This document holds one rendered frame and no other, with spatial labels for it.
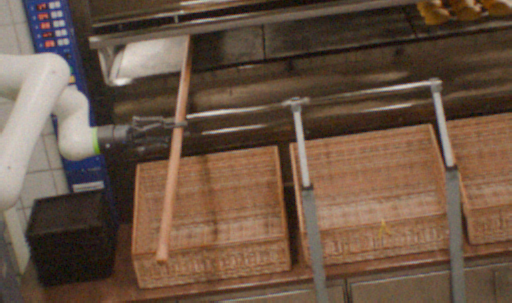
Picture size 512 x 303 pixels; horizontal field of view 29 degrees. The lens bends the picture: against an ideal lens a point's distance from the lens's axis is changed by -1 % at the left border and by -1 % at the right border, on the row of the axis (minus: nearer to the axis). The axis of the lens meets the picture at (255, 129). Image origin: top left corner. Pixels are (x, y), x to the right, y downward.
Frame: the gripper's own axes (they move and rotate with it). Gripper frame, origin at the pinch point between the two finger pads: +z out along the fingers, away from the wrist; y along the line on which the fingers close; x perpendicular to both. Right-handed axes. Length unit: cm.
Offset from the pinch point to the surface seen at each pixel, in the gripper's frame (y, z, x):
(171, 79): 2, -6, -52
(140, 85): 3, -18, -52
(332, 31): 1, 57, -77
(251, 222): 60, 16, -39
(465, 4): -3, 111, -77
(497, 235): 58, 104, -3
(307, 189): 23.9, 39.5, 7.9
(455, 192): 33, 88, 8
